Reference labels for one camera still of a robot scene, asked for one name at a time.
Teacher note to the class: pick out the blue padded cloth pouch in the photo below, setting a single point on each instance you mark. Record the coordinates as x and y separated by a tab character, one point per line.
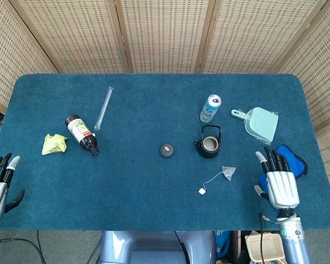
297	162

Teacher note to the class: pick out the light blue drink can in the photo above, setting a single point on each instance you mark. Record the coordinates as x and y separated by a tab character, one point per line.
209	110

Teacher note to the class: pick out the blue printed package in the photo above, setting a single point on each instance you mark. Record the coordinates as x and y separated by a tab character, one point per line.
222	242

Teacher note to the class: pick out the clear long test tube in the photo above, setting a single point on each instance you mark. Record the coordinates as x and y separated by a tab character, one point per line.
104	108

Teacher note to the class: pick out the black cast iron teapot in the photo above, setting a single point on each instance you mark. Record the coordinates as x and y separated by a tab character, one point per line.
200	149

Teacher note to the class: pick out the light green dustpan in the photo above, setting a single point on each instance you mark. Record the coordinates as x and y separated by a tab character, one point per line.
261	125

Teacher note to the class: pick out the yellow wrapper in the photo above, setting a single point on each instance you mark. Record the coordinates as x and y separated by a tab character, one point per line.
53	144

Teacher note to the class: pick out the woven bamboo folding screen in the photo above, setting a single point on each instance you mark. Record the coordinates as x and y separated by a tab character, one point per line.
165	35

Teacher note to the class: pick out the blue carpet table mat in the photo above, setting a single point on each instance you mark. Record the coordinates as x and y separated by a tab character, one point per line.
154	192

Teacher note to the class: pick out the dark brown labelled bottle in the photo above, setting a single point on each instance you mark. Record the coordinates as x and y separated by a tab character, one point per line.
79	129

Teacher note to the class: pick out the blue-grey robot torso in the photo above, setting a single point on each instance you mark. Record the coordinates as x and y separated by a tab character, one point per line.
154	247

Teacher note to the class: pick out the beige takeaway food box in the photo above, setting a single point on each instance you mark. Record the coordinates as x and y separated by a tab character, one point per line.
264	247

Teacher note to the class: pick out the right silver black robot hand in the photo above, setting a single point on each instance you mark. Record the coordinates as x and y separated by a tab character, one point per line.
281	187

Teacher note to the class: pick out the black teapot lid orange knob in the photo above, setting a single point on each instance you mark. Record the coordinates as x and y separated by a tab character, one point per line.
166	152

